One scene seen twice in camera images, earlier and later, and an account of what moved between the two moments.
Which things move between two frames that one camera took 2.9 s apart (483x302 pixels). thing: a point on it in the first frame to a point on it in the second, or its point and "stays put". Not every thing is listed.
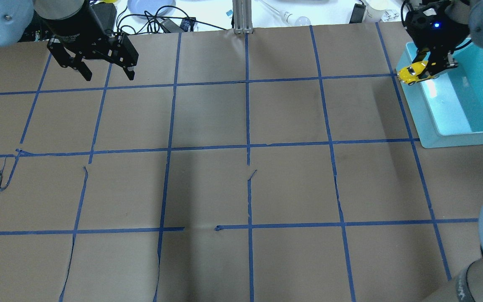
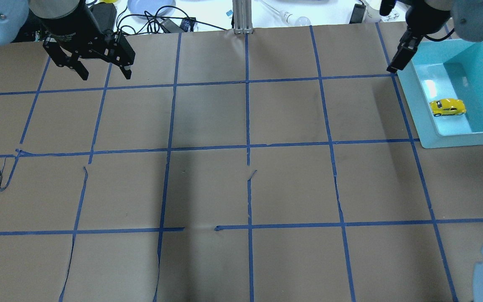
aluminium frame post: x=242 y=16 stays put
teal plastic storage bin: x=468 y=104 stays put
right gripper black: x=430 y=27 to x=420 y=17
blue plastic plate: x=144 y=9 stays put
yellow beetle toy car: x=409 y=74 to x=447 y=107
